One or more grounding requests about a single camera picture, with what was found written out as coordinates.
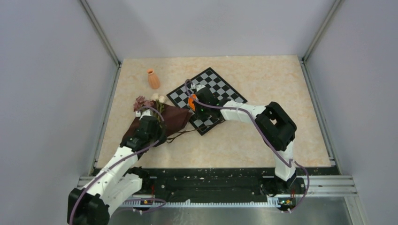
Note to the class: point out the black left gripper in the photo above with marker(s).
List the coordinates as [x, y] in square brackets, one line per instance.
[163, 138]

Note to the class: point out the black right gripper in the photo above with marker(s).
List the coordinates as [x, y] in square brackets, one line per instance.
[200, 116]

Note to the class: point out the brown ribbon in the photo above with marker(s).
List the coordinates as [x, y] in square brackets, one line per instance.
[180, 133]

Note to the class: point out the maroon wrapping paper sheet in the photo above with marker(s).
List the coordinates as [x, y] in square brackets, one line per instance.
[175, 120]

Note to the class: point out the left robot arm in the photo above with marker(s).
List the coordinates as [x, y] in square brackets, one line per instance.
[96, 201]

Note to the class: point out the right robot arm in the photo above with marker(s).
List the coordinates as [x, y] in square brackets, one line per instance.
[274, 125]

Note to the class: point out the peach ribbed vase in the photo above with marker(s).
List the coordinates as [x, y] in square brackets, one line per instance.
[153, 79]

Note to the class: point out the black white chessboard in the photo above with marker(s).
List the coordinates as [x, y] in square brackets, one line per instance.
[217, 85]

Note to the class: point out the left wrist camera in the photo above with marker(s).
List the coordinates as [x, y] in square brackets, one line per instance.
[145, 112]

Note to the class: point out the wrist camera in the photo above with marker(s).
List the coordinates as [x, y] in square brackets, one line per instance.
[194, 88]
[145, 112]

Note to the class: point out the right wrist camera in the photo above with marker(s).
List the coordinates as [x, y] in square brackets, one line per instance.
[194, 88]

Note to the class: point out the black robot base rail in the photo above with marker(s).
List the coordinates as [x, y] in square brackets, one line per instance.
[215, 185]

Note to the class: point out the aluminium frame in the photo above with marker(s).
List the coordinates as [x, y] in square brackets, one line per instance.
[353, 204]

